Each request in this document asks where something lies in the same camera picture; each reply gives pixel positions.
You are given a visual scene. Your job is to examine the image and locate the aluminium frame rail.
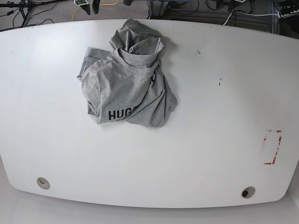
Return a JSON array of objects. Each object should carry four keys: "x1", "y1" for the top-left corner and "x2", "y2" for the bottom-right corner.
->
[{"x1": 147, "y1": 0, "x2": 169, "y2": 19}]

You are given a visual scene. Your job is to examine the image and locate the white power strip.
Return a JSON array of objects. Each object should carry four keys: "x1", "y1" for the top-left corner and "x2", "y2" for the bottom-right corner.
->
[{"x1": 279, "y1": 5, "x2": 299, "y2": 19}]

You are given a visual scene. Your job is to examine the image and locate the right table cable grommet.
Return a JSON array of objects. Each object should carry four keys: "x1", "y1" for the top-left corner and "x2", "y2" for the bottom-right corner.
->
[{"x1": 241, "y1": 186, "x2": 256, "y2": 199}]

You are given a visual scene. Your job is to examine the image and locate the left table cable grommet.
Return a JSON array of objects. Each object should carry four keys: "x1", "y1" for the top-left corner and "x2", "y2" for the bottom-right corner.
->
[{"x1": 37, "y1": 177, "x2": 50, "y2": 190}]

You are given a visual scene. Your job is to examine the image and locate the yellow cable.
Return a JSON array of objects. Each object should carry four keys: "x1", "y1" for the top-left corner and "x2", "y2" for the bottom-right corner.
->
[{"x1": 71, "y1": 0, "x2": 120, "y2": 21}]

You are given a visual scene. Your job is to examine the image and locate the table cable grommet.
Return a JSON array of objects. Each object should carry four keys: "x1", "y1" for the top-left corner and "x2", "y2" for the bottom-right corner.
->
[
  {"x1": 37, "y1": 177, "x2": 50, "y2": 190},
  {"x1": 241, "y1": 186, "x2": 256, "y2": 199}
]

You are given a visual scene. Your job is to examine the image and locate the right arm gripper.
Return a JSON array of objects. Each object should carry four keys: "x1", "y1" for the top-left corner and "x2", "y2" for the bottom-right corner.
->
[{"x1": 74, "y1": 0, "x2": 100, "y2": 15}]

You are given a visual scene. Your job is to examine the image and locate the grey HUGO T-shirt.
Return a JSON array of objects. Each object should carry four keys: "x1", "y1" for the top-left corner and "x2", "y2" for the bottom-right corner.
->
[{"x1": 78, "y1": 18, "x2": 178, "y2": 128}]

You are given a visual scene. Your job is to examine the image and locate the black tripod stand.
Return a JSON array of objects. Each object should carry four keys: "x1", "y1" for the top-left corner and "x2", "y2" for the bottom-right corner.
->
[{"x1": 0, "y1": 0, "x2": 66, "y2": 28}]

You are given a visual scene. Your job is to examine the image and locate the red tape rectangle marking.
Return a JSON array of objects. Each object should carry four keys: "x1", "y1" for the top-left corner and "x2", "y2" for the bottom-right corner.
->
[{"x1": 261, "y1": 130, "x2": 283, "y2": 165}]

